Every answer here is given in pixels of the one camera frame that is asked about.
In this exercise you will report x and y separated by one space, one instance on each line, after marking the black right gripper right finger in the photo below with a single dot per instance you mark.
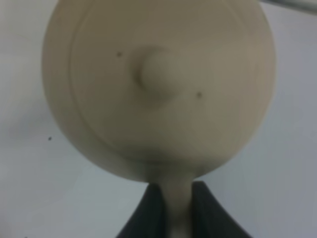
209 218

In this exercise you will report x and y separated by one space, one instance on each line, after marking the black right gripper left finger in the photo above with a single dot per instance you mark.
149 220

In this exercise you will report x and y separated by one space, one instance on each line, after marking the tan ceramic teapot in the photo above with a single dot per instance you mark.
159 91

